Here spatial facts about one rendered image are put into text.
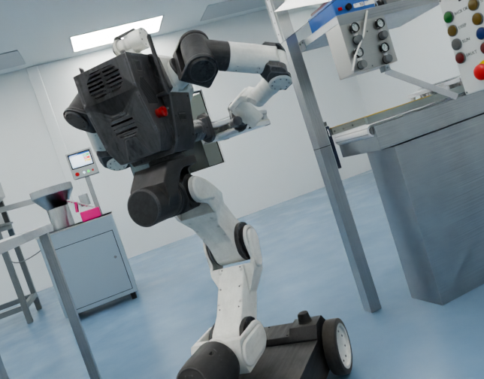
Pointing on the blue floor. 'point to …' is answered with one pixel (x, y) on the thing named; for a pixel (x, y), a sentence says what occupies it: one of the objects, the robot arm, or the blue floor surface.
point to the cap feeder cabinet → (92, 262)
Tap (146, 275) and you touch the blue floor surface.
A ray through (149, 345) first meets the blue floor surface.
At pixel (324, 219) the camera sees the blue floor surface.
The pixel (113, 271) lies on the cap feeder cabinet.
